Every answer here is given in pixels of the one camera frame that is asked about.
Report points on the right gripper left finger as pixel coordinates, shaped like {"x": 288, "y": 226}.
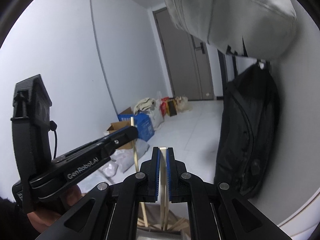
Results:
{"x": 110, "y": 211}

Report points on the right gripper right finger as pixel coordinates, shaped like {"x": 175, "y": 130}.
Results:
{"x": 216, "y": 211}

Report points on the person's left hand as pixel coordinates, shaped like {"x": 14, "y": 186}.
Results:
{"x": 41, "y": 220}

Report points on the wooden chopstick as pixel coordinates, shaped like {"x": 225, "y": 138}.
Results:
{"x": 163, "y": 189}
{"x": 172, "y": 225}
{"x": 135, "y": 156}

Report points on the white utensil holder cup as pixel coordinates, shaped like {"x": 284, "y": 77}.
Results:
{"x": 146, "y": 233}

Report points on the grey plastic parcel bag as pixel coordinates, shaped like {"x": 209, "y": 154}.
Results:
{"x": 123, "y": 159}

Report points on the brown cardboard box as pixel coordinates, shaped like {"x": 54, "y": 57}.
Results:
{"x": 122, "y": 134}

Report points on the blue cardboard box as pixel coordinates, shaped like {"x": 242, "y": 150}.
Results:
{"x": 142, "y": 122}

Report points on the black backpack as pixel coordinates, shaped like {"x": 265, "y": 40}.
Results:
{"x": 250, "y": 118}

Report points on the beige plastic bag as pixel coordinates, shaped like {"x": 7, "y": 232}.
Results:
{"x": 183, "y": 104}

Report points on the cream cloth bundle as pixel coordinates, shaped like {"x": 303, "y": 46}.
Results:
{"x": 145, "y": 105}

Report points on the black yellow paper bag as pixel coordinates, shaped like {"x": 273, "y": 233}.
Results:
{"x": 171, "y": 106}

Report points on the grey door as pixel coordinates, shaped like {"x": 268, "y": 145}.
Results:
{"x": 186, "y": 59}

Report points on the white hanging bag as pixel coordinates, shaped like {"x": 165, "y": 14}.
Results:
{"x": 261, "y": 29}

